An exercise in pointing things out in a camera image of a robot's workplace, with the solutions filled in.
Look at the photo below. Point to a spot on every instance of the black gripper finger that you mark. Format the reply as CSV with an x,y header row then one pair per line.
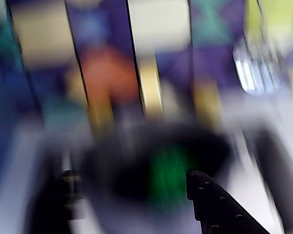
x,y
72,190
222,214

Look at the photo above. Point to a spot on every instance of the green toy pineapple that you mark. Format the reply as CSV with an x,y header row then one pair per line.
x,y
168,170

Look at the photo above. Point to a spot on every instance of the dark round bowl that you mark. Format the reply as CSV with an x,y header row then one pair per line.
x,y
117,168

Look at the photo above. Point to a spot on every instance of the orange toy object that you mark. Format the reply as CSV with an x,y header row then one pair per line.
x,y
107,70

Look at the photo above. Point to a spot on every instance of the yellow-green toy object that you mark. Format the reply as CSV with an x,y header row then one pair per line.
x,y
273,26

